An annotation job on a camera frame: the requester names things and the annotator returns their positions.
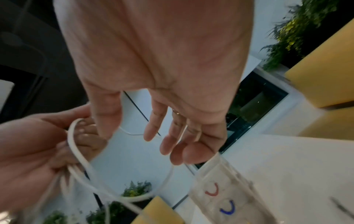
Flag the person's left hand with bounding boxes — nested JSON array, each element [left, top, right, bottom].
[[0, 105, 109, 214]]

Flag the person's right hand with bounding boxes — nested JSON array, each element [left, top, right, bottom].
[[52, 0, 255, 166]]

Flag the white charging cables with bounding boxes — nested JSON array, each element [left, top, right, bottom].
[[66, 118, 176, 203]]

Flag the clear plastic drawer organizer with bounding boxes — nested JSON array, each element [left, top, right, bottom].
[[189, 153, 277, 224]]

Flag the white ceiling vent panel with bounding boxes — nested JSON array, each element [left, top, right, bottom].
[[0, 79, 15, 107]]

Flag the dark glass window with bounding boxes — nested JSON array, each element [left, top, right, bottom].
[[193, 70, 289, 169]]

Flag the green leafy plant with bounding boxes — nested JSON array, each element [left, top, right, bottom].
[[261, 0, 341, 71], [41, 179, 153, 224]]

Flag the yellow bench backrest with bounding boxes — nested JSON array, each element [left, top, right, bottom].
[[132, 196, 189, 224]]

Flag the right yellow bench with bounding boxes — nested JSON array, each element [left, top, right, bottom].
[[285, 17, 354, 108]]

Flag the yellow bench seat cushion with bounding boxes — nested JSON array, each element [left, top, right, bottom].
[[298, 106, 354, 141]]

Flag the thin black camera cable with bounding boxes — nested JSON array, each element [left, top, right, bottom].
[[329, 196, 354, 220]]

